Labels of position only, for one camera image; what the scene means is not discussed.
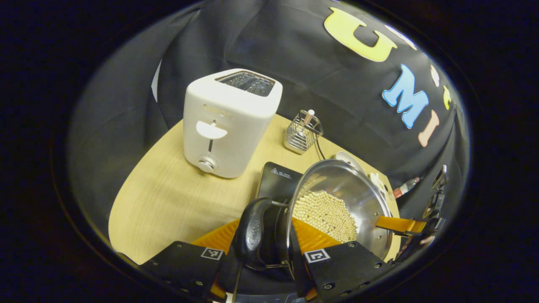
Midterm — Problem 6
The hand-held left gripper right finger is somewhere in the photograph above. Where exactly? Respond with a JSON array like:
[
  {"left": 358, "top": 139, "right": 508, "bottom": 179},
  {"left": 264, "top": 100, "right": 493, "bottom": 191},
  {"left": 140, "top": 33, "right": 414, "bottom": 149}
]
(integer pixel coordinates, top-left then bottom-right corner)
[{"left": 288, "top": 217, "right": 396, "bottom": 303}]

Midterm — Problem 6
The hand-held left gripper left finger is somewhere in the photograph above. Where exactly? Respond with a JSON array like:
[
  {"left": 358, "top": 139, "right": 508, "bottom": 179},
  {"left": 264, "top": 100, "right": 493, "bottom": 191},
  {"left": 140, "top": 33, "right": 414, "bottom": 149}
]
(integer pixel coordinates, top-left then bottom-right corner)
[{"left": 139, "top": 219, "right": 240, "bottom": 301}]

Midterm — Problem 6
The steel pot with black handle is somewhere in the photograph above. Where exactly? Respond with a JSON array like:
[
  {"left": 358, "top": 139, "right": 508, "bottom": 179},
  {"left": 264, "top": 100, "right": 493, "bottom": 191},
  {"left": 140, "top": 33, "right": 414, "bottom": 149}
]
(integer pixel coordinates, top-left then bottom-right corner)
[{"left": 234, "top": 159, "right": 394, "bottom": 272}]

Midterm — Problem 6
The black induction cooktop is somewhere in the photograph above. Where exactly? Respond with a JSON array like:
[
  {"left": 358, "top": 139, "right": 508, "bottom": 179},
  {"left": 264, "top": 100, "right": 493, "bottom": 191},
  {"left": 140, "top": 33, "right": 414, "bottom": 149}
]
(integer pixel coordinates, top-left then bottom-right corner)
[{"left": 219, "top": 162, "right": 310, "bottom": 303}]

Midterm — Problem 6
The clear water bottle red label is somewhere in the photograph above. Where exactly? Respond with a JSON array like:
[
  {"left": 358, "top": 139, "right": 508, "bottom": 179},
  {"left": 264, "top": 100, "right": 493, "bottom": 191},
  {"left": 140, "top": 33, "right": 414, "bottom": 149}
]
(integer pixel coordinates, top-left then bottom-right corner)
[{"left": 392, "top": 177, "right": 422, "bottom": 199}]

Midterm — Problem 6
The white divided dish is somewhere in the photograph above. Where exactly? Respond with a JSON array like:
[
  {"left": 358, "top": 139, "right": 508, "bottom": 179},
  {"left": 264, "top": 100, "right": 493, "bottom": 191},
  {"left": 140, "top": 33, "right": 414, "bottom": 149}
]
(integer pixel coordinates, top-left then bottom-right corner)
[{"left": 370, "top": 172, "right": 394, "bottom": 200}]

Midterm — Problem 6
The pile of yellow soybeans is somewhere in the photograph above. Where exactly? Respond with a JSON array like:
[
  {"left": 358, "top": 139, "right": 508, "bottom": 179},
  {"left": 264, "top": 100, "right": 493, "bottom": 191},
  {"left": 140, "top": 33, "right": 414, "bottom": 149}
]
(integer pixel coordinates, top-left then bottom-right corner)
[{"left": 292, "top": 190, "right": 358, "bottom": 244}]

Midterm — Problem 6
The white round plate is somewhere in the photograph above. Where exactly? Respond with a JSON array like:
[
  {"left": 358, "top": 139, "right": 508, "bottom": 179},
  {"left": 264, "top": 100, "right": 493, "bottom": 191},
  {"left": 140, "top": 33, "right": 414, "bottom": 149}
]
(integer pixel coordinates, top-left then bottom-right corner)
[{"left": 335, "top": 151, "right": 367, "bottom": 175}]

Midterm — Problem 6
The white toaster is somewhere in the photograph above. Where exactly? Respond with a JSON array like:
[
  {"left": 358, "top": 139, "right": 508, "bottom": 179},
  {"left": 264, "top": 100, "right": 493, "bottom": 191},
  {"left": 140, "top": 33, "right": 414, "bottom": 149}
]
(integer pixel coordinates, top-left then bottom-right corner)
[{"left": 183, "top": 69, "right": 283, "bottom": 179}]

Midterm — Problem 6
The black backdrop cloth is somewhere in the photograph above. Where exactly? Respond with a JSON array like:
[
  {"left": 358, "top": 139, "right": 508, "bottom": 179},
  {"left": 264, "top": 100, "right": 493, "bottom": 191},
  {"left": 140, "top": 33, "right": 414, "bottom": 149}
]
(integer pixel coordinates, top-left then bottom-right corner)
[{"left": 69, "top": 0, "right": 470, "bottom": 261}]

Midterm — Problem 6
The metal wire utensil holder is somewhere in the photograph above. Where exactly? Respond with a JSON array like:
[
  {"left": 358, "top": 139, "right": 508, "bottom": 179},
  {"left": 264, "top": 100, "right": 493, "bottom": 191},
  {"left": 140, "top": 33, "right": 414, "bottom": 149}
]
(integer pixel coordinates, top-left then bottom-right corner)
[{"left": 283, "top": 110, "right": 324, "bottom": 155}]

